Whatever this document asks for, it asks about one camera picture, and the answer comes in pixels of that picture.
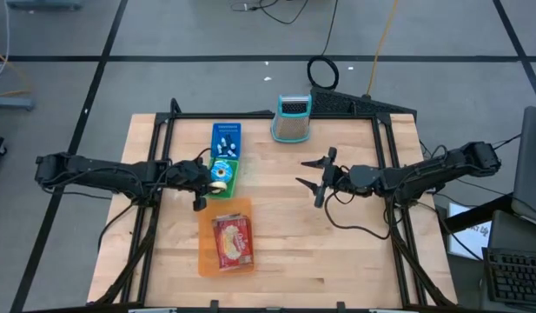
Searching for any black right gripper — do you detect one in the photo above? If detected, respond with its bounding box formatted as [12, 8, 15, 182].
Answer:
[294, 147, 354, 209]

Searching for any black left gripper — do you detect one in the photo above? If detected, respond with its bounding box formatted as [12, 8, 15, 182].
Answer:
[167, 159, 214, 213]

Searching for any donut with blue icing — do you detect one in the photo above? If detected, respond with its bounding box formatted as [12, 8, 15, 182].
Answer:
[210, 159, 235, 184]

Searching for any red popcorn packet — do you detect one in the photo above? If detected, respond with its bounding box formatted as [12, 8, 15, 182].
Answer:
[211, 212, 255, 272]

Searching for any green plastic basket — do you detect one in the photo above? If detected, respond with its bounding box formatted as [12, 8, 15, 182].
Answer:
[205, 156, 241, 201]

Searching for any teal steel box grater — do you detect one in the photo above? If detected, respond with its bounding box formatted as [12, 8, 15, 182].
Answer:
[270, 93, 314, 144]

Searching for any blue plastic basket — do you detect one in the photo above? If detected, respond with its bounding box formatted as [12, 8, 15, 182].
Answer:
[209, 122, 243, 160]

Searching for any orange translucent plastic bin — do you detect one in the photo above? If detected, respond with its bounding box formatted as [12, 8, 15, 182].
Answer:
[197, 196, 257, 278]

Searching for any black desk bar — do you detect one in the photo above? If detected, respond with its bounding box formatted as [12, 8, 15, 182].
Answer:
[440, 192, 517, 234]

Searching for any white paper sheet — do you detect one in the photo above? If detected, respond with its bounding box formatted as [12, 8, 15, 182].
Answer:
[447, 203, 493, 262]

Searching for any grey stand foot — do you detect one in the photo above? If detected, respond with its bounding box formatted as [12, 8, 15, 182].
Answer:
[0, 95, 36, 112]
[5, 0, 83, 11]

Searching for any grey laptop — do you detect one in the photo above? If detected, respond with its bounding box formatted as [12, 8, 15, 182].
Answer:
[510, 105, 536, 225]

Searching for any black keyboard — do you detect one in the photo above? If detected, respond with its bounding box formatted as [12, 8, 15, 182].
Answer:
[483, 247, 536, 306]

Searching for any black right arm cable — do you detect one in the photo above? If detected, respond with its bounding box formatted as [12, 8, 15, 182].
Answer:
[323, 190, 393, 242]

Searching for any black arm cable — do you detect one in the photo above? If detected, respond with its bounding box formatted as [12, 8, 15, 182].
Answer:
[96, 201, 139, 254]
[323, 190, 393, 242]

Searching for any black aluminium table frame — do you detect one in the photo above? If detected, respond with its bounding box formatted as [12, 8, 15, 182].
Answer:
[91, 97, 458, 310]

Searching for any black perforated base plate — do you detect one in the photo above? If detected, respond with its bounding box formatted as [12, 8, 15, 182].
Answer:
[310, 87, 419, 118]

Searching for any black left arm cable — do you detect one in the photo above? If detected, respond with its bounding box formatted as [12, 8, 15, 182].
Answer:
[96, 201, 139, 254]

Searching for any black coiled cable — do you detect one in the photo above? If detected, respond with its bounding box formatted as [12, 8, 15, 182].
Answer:
[306, 0, 341, 91]

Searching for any yellow hanging cable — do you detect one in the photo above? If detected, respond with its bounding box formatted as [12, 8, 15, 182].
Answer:
[366, 0, 400, 97]

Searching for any thin black floor cable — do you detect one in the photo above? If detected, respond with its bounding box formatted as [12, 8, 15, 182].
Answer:
[229, 0, 311, 25]

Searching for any orange floor cable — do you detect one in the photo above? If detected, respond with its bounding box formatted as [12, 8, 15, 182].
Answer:
[0, 43, 32, 98]

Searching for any white floor cable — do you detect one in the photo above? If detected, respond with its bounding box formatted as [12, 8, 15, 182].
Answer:
[0, 0, 12, 89]

